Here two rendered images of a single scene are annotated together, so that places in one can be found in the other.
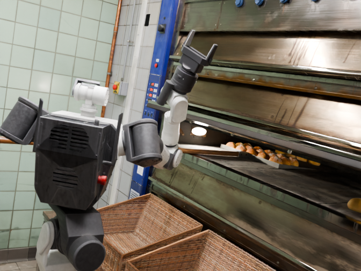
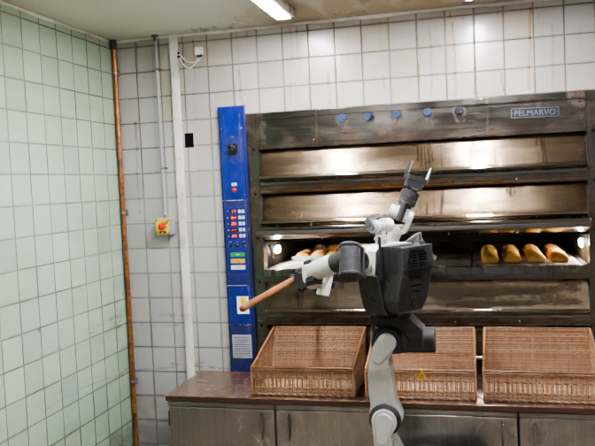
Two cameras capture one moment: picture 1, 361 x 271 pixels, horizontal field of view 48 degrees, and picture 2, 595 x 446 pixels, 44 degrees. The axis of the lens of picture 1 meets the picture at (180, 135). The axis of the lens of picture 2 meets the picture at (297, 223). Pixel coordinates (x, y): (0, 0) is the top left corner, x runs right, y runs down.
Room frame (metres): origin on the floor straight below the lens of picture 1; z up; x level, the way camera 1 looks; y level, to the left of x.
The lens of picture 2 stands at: (-0.81, 2.70, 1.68)
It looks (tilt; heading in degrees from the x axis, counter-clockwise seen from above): 3 degrees down; 320
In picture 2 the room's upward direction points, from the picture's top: 3 degrees counter-clockwise
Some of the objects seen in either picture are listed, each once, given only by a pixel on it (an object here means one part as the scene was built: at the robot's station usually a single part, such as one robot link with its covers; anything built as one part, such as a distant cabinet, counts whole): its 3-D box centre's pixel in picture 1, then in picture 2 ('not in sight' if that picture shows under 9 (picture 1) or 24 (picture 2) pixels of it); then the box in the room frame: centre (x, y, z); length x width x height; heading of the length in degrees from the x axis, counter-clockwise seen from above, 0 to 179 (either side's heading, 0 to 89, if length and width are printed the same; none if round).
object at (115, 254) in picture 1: (136, 232); (311, 359); (2.20, 0.15, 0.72); 0.56 x 0.49 x 0.28; 37
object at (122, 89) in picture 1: (120, 87); (165, 226); (3.08, 0.51, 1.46); 0.10 x 0.07 x 0.10; 36
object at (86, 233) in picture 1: (76, 232); (403, 333); (1.37, 0.30, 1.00); 0.28 x 0.13 x 0.18; 36
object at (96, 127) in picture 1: (78, 155); (392, 273); (1.39, 0.34, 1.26); 0.34 x 0.30 x 0.36; 91
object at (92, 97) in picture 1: (92, 97); (381, 228); (1.45, 0.33, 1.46); 0.10 x 0.07 x 0.09; 91
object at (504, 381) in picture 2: not in sight; (538, 362); (1.24, -0.56, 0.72); 0.56 x 0.49 x 0.28; 35
